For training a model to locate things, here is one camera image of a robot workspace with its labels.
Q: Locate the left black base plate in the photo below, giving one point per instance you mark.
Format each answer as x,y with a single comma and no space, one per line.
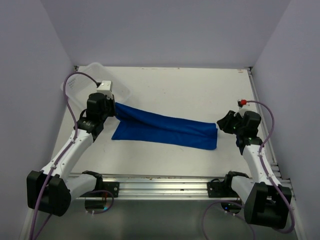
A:
111,188

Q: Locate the aluminium mounting rail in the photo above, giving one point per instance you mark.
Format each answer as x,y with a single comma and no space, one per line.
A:
140,187

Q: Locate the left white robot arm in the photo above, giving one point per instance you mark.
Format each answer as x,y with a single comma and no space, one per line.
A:
50,190

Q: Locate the blue towel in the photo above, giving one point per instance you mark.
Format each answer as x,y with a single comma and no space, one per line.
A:
139,125

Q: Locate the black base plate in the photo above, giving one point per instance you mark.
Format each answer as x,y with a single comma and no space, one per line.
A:
219,189
111,188

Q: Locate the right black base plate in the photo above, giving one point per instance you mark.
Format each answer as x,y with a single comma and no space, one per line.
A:
219,189

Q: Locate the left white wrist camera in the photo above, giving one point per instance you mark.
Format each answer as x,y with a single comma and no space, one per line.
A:
105,88

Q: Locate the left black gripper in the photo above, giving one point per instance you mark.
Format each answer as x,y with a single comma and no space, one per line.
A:
111,102

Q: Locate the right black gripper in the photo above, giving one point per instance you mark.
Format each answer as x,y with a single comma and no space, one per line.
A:
224,123

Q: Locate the right side aluminium rail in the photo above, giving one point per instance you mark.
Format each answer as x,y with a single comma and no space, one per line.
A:
269,151

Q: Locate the white plastic basket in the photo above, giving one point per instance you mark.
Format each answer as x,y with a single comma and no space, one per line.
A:
78,87

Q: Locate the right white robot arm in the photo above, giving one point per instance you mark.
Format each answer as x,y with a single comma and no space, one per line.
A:
266,201

